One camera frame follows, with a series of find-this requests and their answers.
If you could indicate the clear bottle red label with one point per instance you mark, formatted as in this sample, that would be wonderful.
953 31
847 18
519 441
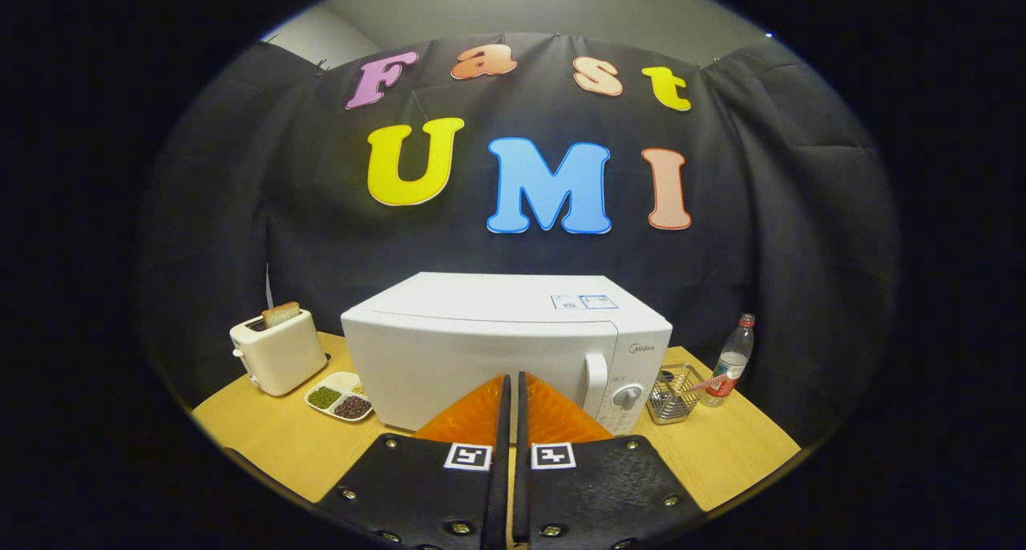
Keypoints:
733 361

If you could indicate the white toaster oven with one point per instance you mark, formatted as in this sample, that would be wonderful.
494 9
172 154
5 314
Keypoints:
481 349

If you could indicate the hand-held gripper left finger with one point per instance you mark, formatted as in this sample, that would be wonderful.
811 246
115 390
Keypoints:
498 502

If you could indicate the white divided bean dish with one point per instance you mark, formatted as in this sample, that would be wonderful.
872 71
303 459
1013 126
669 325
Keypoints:
341 380

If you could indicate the red striped straw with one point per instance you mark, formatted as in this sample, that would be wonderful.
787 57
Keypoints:
709 383

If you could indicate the toasted bread slice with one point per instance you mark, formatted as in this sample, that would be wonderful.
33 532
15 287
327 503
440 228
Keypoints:
280 315

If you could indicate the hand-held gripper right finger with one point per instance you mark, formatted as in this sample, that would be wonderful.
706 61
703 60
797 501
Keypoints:
523 502

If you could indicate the cream bread toaster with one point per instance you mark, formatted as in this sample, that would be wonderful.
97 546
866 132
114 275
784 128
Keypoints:
280 357

